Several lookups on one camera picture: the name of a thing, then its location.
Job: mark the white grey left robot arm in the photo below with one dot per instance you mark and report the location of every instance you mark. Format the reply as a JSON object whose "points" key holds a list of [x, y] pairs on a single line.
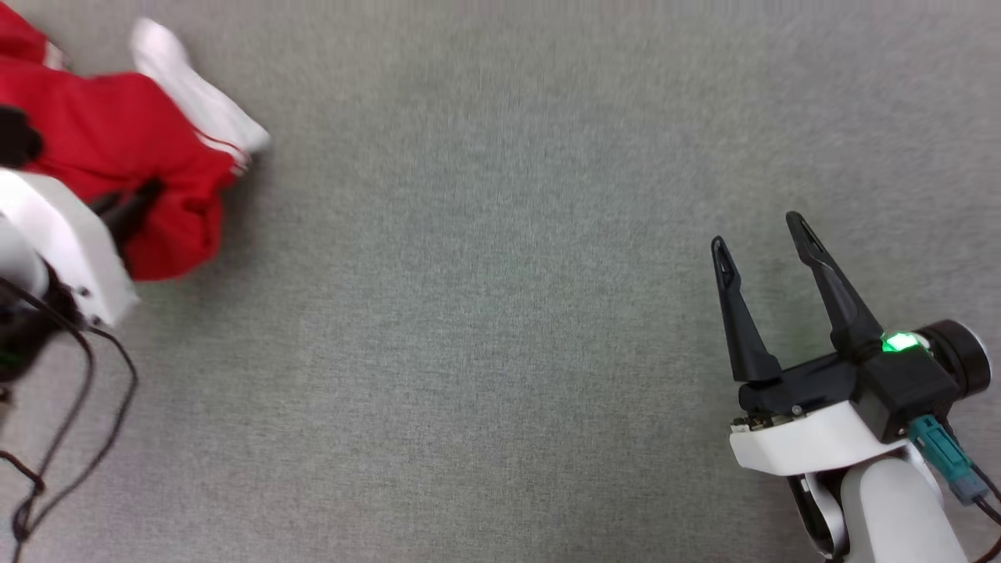
{"points": [[19, 313]]}

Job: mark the red jersey with white sleeves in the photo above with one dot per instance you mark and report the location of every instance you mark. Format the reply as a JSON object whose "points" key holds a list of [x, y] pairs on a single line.
{"points": [[117, 125]]}

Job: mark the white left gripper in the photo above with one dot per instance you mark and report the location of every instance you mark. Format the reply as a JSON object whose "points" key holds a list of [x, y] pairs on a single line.
{"points": [[62, 242]]}

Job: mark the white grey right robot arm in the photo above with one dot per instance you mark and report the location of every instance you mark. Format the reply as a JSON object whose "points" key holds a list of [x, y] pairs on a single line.
{"points": [[899, 508]]}

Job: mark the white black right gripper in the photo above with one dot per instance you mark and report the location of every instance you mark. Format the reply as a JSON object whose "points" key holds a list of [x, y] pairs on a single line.
{"points": [[805, 438]]}

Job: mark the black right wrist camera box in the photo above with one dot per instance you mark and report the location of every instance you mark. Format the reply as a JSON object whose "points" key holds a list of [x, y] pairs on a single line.
{"points": [[907, 383]]}

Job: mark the grey fabric sofa cushion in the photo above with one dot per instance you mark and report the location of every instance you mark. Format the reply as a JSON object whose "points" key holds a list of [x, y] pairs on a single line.
{"points": [[469, 274]]}

